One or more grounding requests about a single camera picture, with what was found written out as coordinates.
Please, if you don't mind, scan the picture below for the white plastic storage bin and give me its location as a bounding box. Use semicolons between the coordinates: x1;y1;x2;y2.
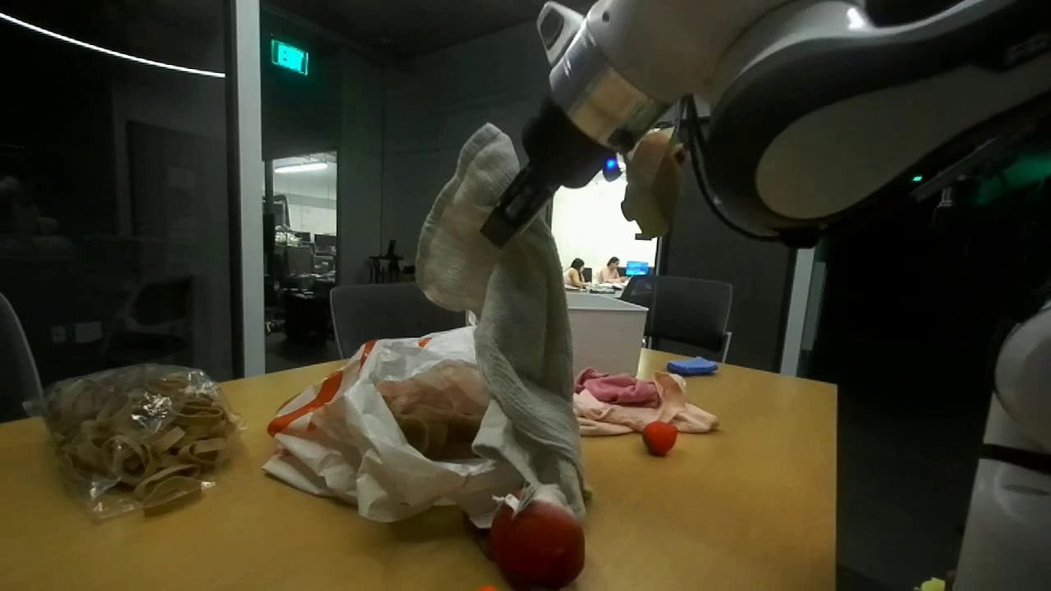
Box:
563;290;650;380

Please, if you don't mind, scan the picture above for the clear bag of rubber bands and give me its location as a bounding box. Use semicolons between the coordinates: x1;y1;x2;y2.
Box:
26;362;240;519

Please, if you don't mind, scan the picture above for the blue sponge cloth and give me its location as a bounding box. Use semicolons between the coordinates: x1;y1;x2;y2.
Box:
666;356;722;377

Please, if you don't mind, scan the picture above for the white towel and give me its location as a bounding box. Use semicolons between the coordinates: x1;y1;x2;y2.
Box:
411;122;593;519

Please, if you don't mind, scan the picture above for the magenta pink cloth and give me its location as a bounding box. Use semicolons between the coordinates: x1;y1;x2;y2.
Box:
574;367;666;411

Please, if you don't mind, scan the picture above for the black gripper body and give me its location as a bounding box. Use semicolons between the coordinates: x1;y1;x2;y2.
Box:
514;95;619;194

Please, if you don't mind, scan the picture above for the small red tomato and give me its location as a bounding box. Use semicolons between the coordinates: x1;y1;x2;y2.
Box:
640;420;681;460

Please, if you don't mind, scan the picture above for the green exit sign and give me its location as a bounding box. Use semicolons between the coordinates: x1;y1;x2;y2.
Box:
270;35;313;78

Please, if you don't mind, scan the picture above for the pink meat package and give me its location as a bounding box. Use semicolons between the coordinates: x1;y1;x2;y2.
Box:
570;367;722;439

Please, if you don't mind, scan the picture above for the white plastic shopping bag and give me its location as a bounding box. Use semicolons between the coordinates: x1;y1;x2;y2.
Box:
259;321;553;526

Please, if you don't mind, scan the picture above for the white window frame post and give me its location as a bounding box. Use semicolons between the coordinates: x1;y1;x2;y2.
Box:
229;0;270;380

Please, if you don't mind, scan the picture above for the grey office chair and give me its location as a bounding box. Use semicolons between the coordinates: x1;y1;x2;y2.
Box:
0;293;46;423
643;274;737;366
324;278;469;358

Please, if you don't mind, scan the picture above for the red apple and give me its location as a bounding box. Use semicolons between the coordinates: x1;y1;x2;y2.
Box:
488;497;587;591

